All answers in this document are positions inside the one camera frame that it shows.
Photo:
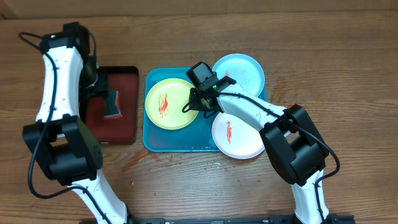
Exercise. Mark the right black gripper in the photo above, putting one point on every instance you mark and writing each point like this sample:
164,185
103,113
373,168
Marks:
195,96

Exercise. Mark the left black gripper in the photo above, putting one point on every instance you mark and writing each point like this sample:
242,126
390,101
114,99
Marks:
103,88

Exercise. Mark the orange green scrub sponge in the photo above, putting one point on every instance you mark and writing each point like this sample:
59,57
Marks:
112,110

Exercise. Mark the yellow plate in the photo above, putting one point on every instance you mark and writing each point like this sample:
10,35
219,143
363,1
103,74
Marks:
165,101

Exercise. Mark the white plate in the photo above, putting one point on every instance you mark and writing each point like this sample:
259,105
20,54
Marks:
235,138

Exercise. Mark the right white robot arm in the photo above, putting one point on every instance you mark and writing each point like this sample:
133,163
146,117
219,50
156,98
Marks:
293,144

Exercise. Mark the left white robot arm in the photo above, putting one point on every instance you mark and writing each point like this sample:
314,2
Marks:
66,156

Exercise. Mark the teal plastic tray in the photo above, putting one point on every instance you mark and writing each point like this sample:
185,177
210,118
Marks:
196,137

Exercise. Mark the dark red tray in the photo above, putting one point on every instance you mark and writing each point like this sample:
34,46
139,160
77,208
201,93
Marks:
125,80

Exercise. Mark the light blue plate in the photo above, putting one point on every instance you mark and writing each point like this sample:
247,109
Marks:
245,70

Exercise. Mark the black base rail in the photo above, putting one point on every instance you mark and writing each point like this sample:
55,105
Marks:
280,219

